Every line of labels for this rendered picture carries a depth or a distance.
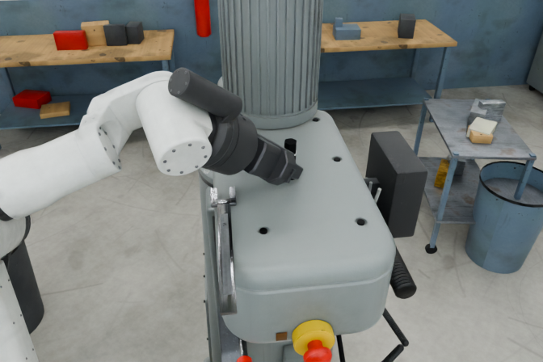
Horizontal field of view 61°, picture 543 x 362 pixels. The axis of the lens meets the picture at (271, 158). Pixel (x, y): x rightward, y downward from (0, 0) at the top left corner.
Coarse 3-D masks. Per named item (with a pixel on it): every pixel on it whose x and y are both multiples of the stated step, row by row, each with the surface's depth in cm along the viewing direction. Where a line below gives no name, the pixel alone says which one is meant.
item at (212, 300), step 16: (208, 176) 134; (208, 192) 134; (208, 208) 128; (208, 224) 130; (208, 240) 140; (208, 256) 141; (208, 272) 144; (208, 288) 149; (208, 304) 154; (208, 320) 162; (208, 336) 170
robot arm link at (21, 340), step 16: (0, 272) 53; (0, 288) 53; (0, 304) 52; (16, 304) 55; (0, 320) 52; (16, 320) 54; (0, 336) 52; (16, 336) 53; (0, 352) 51; (16, 352) 53; (32, 352) 56
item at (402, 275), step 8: (400, 256) 74; (400, 264) 72; (392, 272) 71; (400, 272) 70; (408, 272) 71; (392, 280) 70; (400, 280) 69; (408, 280) 69; (400, 288) 69; (408, 288) 69; (416, 288) 69; (400, 296) 70; (408, 296) 70
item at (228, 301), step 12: (216, 192) 72; (216, 204) 70; (228, 204) 70; (228, 216) 68; (228, 228) 65; (228, 240) 63; (228, 252) 61; (228, 264) 59; (228, 276) 58; (228, 288) 56; (228, 300) 55; (228, 312) 53
